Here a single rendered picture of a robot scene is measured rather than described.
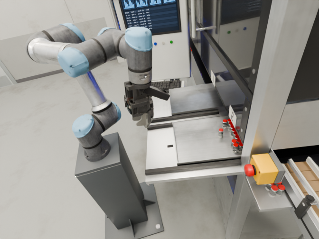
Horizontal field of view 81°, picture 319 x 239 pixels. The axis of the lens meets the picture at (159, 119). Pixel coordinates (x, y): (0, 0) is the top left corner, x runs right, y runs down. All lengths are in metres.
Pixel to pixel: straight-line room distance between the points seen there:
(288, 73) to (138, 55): 0.38
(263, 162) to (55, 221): 1.77
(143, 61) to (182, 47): 0.95
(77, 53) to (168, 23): 0.98
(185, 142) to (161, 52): 0.83
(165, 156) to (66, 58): 0.57
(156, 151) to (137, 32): 0.56
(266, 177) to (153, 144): 0.50
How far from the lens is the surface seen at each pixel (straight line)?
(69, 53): 0.55
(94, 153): 1.07
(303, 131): 0.74
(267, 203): 0.79
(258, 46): 0.59
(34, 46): 0.85
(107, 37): 0.61
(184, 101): 1.17
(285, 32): 0.51
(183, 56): 1.51
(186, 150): 0.88
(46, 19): 4.67
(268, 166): 0.68
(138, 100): 0.63
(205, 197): 1.75
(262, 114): 0.61
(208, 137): 0.94
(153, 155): 0.89
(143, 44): 0.54
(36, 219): 2.18
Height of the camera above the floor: 1.56
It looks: 40 degrees down
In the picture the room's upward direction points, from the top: 12 degrees counter-clockwise
